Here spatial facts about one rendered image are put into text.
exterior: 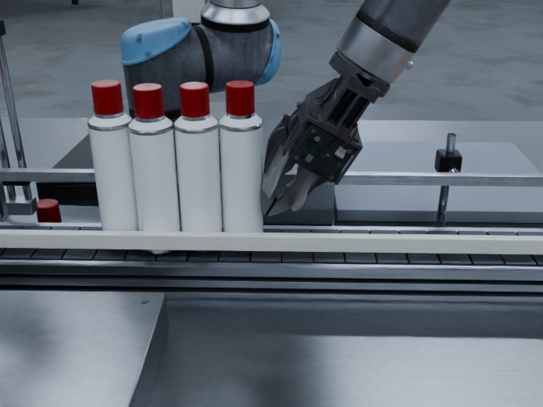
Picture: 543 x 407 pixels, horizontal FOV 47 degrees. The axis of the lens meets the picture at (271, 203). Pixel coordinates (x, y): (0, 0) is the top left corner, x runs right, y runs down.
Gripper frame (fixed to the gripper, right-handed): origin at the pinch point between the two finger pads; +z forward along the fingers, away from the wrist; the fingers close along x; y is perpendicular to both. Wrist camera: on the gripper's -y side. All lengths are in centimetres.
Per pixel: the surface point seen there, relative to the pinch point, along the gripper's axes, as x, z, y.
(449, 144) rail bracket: 17.8, -15.7, -8.5
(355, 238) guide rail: 9.8, -3.2, 4.9
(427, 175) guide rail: 15.5, -12.0, -2.9
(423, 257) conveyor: 19.0, -4.6, 3.2
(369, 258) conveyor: 13.2, -1.2, 3.8
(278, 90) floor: 43, 82, -382
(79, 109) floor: -72, 148, -332
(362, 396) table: 13.6, 4.4, 21.9
